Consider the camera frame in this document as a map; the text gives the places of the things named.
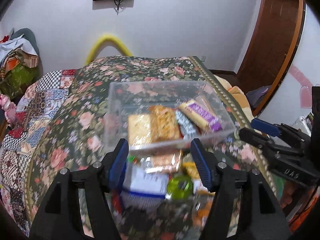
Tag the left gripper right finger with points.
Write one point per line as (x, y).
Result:
(206, 165)

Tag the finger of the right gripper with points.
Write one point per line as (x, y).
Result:
(265, 127)
(253, 138)

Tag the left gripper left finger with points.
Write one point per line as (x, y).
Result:
(114, 163)

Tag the yellow noodle snack bag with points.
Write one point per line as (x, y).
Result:
(190, 169)

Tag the red white snack packet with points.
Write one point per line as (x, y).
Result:
(187, 128)

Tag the white blue snack bag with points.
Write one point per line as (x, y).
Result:
(141, 190)

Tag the purple label biscuit pack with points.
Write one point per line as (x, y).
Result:
(204, 119)

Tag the round biscuit roll pack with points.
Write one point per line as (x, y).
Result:
(202, 100)

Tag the orange cracker pack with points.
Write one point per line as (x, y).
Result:
(167, 163)

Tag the green jelly cup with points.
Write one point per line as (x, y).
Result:
(179, 187)

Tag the beige yellow blanket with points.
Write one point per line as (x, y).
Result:
(239, 96)

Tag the square cracker pack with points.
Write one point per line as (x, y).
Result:
(139, 129)

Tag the floral green bedspread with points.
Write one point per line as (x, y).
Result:
(74, 139)

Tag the clear plastic storage box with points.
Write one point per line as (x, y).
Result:
(160, 99)

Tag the patchwork checkered quilt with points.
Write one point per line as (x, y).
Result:
(34, 111)

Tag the brown wooden door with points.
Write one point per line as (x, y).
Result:
(272, 48)

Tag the pink plush toy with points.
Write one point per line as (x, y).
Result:
(9, 109)

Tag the yellow curved foam tube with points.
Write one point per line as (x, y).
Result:
(105, 41)

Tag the pile of clothes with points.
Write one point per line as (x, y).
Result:
(19, 62)

